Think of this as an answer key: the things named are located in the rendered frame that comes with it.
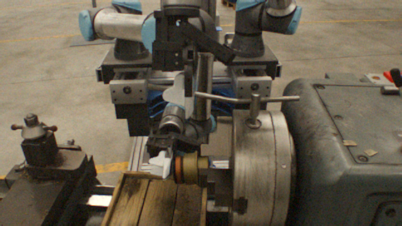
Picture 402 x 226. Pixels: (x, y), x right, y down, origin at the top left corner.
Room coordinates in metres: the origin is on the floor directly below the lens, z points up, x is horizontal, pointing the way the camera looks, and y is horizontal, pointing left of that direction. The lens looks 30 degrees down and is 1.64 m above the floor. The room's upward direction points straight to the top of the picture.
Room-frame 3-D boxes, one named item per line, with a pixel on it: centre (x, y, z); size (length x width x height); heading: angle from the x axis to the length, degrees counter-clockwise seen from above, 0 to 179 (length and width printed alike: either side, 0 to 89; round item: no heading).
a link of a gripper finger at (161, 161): (0.68, 0.11, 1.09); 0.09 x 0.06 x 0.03; 177
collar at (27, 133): (0.78, 0.49, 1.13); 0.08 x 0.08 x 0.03
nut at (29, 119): (0.78, 0.49, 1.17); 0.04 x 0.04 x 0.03
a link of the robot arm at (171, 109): (0.94, 0.09, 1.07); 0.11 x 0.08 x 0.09; 177
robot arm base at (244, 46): (1.34, -0.20, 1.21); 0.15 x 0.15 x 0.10
